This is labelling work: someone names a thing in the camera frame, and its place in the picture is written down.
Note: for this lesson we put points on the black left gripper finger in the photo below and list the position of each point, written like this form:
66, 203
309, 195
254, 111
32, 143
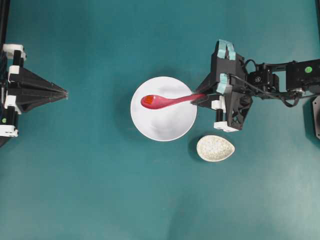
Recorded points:
27, 102
30, 79

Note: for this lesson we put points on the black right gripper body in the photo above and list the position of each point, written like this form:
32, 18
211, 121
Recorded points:
233, 103

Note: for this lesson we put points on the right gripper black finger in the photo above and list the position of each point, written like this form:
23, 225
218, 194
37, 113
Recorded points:
209, 85
211, 101

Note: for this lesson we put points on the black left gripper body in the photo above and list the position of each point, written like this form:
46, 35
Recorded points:
9, 109

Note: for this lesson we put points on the red plastic spoon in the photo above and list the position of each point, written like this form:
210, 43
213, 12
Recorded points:
161, 102

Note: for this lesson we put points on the small red block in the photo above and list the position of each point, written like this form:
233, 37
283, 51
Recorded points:
149, 99

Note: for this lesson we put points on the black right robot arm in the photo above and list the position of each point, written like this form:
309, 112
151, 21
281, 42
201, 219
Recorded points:
287, 82

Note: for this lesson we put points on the white ceramic bowl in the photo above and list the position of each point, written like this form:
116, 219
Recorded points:
168, 123

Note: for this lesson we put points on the speckled egg-shaped dish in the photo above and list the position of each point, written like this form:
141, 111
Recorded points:
213, 148

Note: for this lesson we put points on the black left frame rail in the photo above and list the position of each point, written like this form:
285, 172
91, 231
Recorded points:
4, 14

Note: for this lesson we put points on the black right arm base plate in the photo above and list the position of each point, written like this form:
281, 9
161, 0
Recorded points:
311, 114

